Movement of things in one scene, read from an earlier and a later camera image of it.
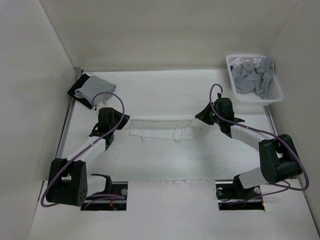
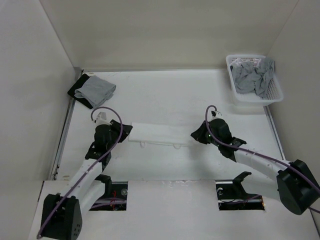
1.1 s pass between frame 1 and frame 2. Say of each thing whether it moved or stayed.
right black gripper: moved
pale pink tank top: stayed
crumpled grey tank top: stayed
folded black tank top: stayed
